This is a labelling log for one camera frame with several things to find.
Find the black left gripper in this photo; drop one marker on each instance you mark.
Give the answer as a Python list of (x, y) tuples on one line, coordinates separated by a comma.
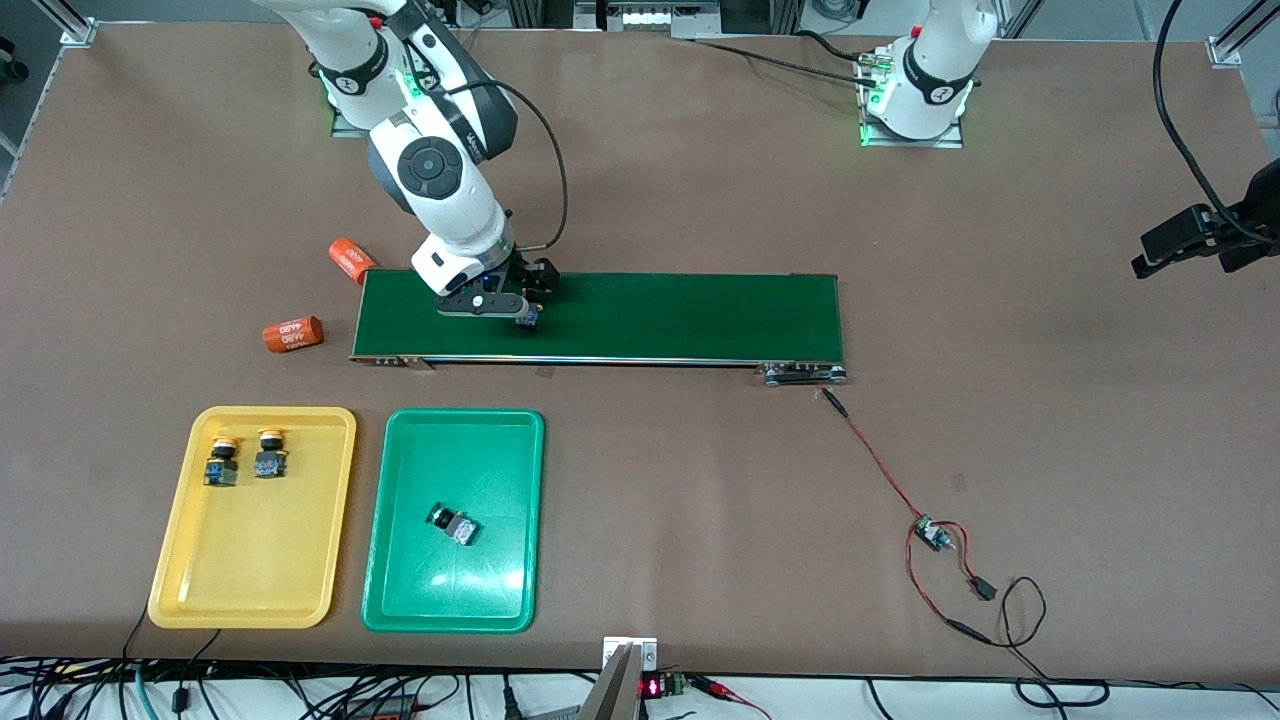
[(1247, 224)]

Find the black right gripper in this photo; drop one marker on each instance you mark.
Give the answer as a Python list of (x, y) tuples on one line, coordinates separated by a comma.
[(531, 277)]

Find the green push button switch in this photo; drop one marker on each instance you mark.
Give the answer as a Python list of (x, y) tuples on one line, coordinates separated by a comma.
[(527, 322), (458, 528)]

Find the orange cylinder with 4680 print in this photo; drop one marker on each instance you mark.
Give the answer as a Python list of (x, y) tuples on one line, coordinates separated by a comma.
[(350, 258), (293, 335)]

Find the yellow push button switch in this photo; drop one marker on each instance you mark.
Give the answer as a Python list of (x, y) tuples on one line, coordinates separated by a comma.
[(268, 465), (220, 470)]

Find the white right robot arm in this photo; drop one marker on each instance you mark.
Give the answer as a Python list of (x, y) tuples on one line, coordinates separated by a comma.
[(440, 180)]

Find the green conveyor belt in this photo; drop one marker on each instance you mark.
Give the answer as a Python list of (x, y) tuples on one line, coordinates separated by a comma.
[(700, 315)]

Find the aluminium corner profile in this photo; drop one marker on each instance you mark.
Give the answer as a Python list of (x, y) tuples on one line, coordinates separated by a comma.
[(1225, 50), (80, 33)]

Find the green plastic tray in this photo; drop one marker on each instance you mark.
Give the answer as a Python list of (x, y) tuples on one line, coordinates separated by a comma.
[(480, 590)]

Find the yellow plastic tray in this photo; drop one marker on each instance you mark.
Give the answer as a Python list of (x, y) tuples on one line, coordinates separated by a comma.
[(250, 540)]

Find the small circuit board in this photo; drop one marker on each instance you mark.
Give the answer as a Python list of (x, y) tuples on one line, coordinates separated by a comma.
[(935, 535)]

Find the small red LED display module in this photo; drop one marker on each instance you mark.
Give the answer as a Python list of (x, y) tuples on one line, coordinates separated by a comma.
[(652, 687)]

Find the red clip lead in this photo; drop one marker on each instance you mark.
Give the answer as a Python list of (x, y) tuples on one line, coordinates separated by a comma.
[(712, 686)]

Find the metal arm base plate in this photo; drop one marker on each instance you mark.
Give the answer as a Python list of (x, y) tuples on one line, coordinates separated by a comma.
[(915, 143), (345, 131)]

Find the dark frame with white light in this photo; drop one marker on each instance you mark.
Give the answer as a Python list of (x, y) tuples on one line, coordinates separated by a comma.
[(650, 18)]

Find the grey metal camera mount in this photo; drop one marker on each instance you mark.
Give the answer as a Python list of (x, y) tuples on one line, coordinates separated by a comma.
[(612, 690)]

